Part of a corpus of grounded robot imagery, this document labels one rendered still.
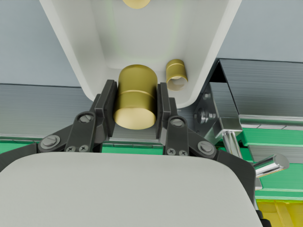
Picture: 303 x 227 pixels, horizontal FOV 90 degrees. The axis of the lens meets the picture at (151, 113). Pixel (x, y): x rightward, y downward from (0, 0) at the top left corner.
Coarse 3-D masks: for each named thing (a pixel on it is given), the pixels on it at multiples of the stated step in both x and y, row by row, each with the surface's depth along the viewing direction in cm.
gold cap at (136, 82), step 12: (120, 72) 13; (132, 72) 12; (144, 72) 12; (120, 84) 12; (132, 84) 11; (144, 84) 12; (156, 84) 13; (120, 96) 11; (132, 96) 11; (144, 96) 11; (156, 96) 12; (120, 108) 10; (132, 108) 10; (144, 108) 10; (156, 108) 12; (120, 120) 12; (132, 120) 12; (144, 120) 12
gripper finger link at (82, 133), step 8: (88, 112) 9; (80, 120) 9; (88, 120) 9; (96, 120) 9; (72, 128) 8; (80, 128) 8; (88, 128) 8; (72, 136) 8; (80, 136) 8; (88, 136) 8; (72, 144) 8; (80, 144) 8; (88, 144) 8; (96, 152) 10
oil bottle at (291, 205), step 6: (288, 204) 26; (294, 204) 26; (300, 204) 26; (288, 210) 26; (294, 210) 26; (300, 210) 26; (294, 216) 25; (300, 216) 25; (294, 222) 25; (300, 222) 25
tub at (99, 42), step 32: (64, 0) 15; (96, 0) 19; (160, 0) 19; (192, 0) 19; (224, 0) 13; (64, 32) 15; (96, 32) 22; (128, 32) 22; (160, 32) 22; (192, 32) 21; (224, 32) 15; (96, 64) 24; (128, 64) 27; (160, 64) 27; (192, 64) 22; (192, 96) 23
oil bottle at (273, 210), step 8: (264, 200) 26; (272, 200) 26; (280, 200) 26; (264, 208) 25; (272, 208) 25; (280, 208) 25; (264, 216) 25; (272, 216) 25; (280, 216) 25; (288, 216) 25; (272, 224) 24; (280, 224) 24; (288, 224) 24
